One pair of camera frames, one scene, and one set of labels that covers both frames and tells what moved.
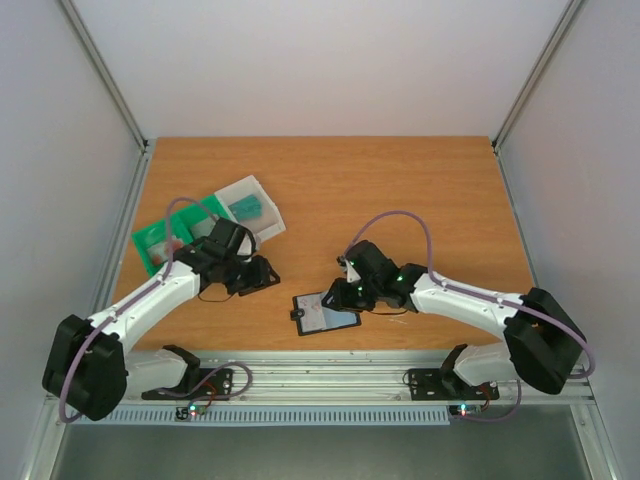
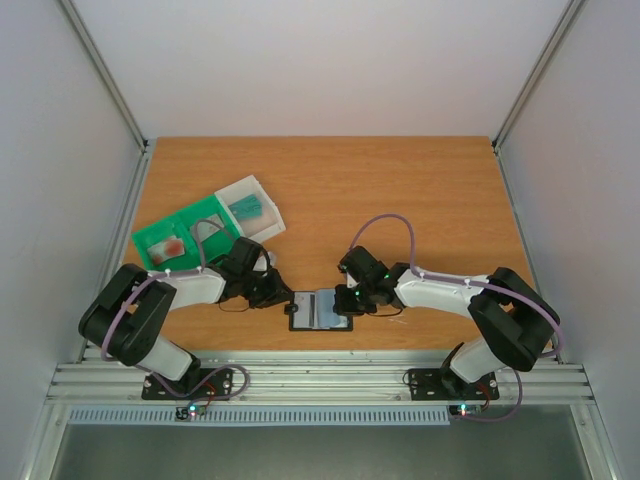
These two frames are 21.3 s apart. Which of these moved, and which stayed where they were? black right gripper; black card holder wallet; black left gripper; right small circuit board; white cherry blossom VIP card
Moved: black left gripper; white cherry blossom VIP card
Stayed: black card holder wallet; black right gripper; right small circuit board
